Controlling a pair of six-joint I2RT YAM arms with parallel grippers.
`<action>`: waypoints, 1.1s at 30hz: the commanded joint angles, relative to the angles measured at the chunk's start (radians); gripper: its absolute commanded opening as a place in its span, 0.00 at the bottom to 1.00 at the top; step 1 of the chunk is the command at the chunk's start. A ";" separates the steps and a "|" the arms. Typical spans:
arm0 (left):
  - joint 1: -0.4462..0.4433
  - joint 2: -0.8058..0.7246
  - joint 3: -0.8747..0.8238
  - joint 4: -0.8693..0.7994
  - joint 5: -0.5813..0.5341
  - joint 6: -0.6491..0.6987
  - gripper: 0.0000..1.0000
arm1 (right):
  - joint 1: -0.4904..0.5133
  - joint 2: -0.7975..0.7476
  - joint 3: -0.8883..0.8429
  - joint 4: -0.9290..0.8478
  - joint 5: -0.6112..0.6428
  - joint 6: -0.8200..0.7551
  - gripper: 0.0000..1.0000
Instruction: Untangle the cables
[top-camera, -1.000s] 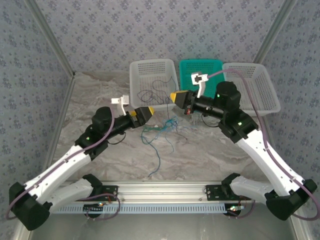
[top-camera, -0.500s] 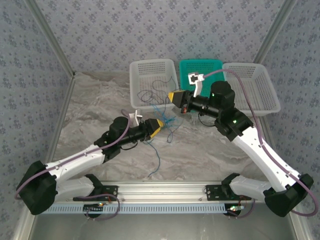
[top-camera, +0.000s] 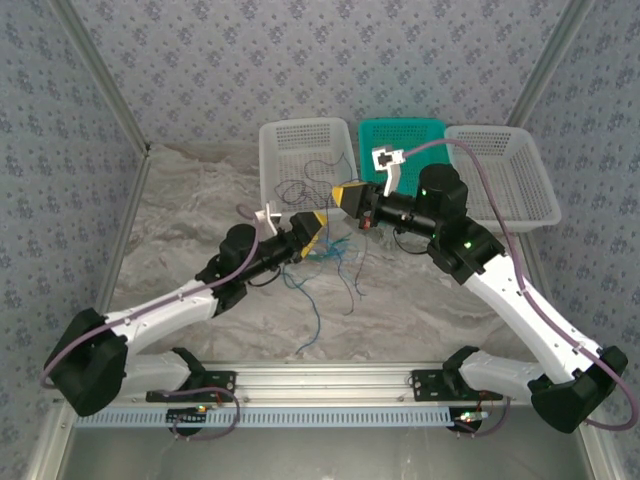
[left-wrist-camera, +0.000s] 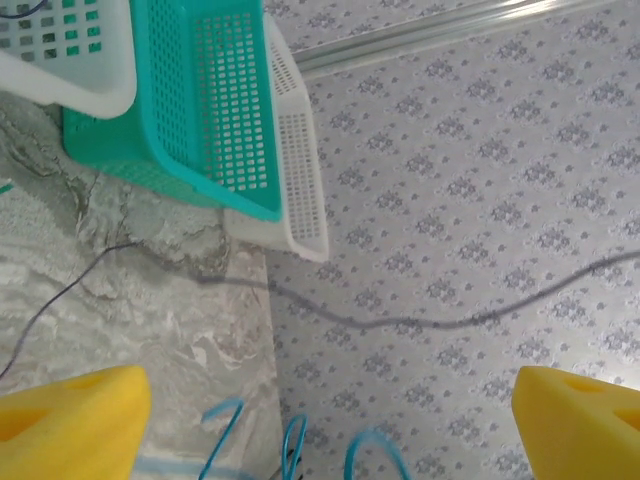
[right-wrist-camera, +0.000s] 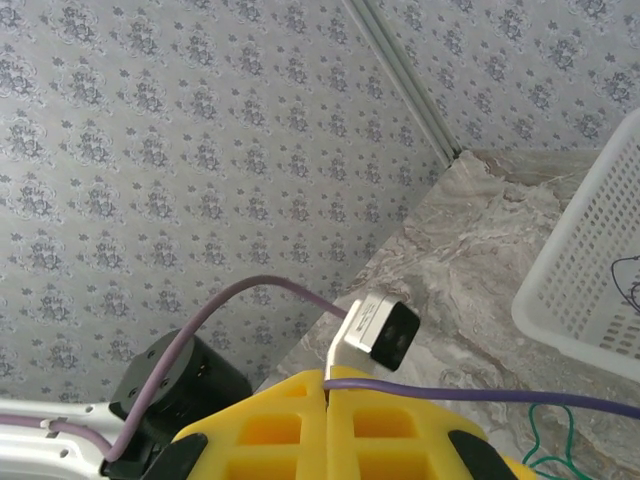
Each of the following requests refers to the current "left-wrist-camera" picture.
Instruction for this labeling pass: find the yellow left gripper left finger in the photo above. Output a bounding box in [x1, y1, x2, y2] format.
[0, 364, 153, 480]

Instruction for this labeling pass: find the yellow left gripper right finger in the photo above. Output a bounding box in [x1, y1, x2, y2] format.
[513, 365, 640, 480]

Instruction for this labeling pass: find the blue wire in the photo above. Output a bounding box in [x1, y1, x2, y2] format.
[278, 413, 309, 480]
[343, 427, 415, 480]
[198, 397, 247, 480]

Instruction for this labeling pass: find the white plastic basket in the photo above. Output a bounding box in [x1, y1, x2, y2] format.
[222, 12, 331, 264]
[0, 0, 139, 120]

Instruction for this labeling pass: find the teal plastic basket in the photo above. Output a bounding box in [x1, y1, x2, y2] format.
[62, 0, 284, 225]

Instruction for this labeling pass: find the aluminium frame post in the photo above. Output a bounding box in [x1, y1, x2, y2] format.
[289, 0, 624, 76]

